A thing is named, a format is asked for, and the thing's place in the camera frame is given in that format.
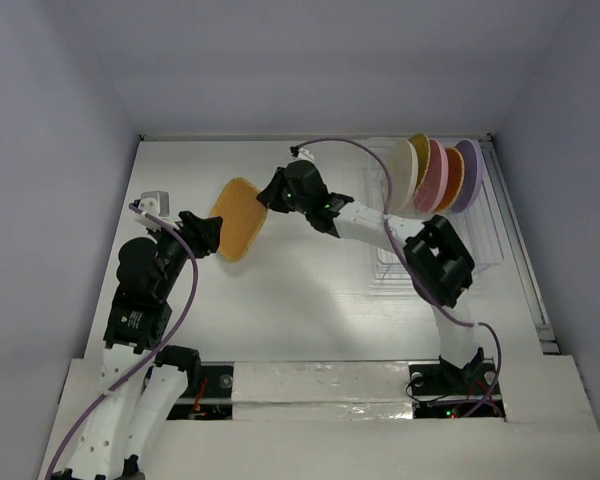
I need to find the green-rimmed woven plate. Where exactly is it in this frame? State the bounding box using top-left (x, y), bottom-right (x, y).
top-left (409, 133), bottom-right (431, 189)

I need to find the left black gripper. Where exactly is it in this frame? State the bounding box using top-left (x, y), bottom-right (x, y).
top-left (148, 209), bottom-right (221, 296)

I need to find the cream round plate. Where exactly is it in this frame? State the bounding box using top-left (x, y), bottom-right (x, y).
top-left (385, 139), bottom-right (419, 214)

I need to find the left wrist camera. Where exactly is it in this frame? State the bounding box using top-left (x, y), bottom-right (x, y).
top-left (130, 190), bottom-right (171, 224)

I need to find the square woven bamboo plate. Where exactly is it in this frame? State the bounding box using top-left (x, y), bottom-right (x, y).
top-left (211, 177), bottom-right (268, 263)

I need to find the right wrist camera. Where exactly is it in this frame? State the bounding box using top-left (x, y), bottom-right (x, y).
top-left (290, 145), bottom-right (315, 163)

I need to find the orange woven round plate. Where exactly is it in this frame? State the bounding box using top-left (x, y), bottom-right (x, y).
top-left (435, 147), bottom-right (465, 212)

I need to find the white wire dish rack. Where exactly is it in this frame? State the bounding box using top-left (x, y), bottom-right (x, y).
top-left (363, 135), bottom-right (512, 284)

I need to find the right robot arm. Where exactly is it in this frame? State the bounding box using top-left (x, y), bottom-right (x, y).
top-left (257, 160), bottom-right (484, 395)

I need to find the foil-wrapped front bar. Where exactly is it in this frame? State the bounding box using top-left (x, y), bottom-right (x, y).
top-left (231, 361), bottom-right (413, 422)

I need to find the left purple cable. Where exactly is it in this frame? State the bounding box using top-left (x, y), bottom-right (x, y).
top-left (42, 202), bottom-right (201, 480)

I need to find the purple round plate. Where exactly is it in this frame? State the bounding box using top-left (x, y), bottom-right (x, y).
top-left (451, 139), bottom-right (485, 213)

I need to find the red wire left base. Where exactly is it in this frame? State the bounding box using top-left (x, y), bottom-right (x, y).
top-left (189, 377), bottom-right (211, 416)

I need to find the black cable at base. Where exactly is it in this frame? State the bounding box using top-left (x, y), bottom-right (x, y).
top-left (402, 372), bottom-right (504, 406)

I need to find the pink round plate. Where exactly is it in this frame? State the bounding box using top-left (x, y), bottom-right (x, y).
top-left (414, 139), bottom-right (449, 213)

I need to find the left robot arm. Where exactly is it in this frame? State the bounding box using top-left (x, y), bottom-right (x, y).
top-left (45, 205), bottom-right (223, 479)

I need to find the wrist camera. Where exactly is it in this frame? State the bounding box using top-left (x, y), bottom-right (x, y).
top-left (290, 145), bottom-right (315, 163)
top-left (130, 190), bottom-right (171, 224)

